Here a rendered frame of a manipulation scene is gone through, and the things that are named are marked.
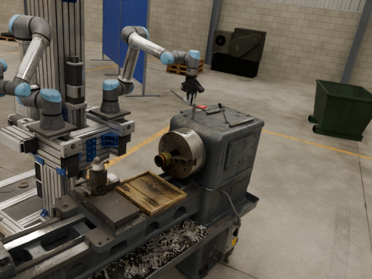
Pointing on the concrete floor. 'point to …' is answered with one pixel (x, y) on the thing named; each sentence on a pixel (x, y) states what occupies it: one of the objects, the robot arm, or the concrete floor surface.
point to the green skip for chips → (341, 110)
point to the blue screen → (126, 16)
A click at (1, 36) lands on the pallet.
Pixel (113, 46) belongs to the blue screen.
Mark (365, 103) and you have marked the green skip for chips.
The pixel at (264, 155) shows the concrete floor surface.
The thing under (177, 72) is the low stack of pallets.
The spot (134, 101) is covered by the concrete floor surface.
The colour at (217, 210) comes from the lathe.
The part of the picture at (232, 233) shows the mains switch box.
